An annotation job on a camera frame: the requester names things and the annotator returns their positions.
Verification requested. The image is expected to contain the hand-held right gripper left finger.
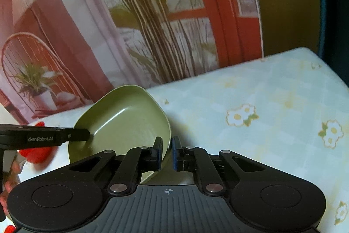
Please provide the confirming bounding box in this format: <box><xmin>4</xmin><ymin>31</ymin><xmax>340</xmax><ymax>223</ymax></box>
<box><xmin>68</xmin><ymin>137</ymin><xmax>164</xmax><ymax>195</ymax></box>

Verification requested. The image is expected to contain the green square bowl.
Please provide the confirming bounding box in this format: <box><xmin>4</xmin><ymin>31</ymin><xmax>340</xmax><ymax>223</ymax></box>
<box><xmin>67</xmin><ymin>85</ymin><xmax>172</xmax><ymax>185</ymax></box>

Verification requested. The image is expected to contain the person's left hand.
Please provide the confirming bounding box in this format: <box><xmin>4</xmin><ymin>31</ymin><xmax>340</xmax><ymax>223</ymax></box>
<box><xmin>0</xmin><ymin>161</ymin><xmax>22</xmax><ymax>207</ymax></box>

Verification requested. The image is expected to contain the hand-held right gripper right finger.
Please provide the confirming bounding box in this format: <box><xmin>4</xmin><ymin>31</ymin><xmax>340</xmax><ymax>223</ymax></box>
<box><xmin>172</xmin><ymin>136</ymin><xmax>264</xmax><ymax>194</ymax></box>

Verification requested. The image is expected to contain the wall poster with plants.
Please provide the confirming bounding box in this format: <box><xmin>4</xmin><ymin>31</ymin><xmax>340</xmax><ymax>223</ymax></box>
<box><xmin>0</xmin><ymin>0</ymin><xmax>264</xmax><ymax>126</ymax></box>

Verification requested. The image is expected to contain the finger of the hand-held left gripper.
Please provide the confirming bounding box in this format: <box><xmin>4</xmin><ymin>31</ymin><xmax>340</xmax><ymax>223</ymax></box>
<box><xmin>65</xmin><ymin>128</ymin><xmax>91</xmax><ymax>144</ymax></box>

